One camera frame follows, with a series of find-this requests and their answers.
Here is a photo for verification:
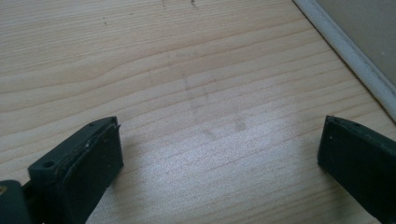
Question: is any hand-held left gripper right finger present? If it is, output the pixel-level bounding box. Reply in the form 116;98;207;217
317;115;396;224

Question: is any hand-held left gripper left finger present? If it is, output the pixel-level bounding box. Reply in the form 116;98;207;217
27;116;124;224

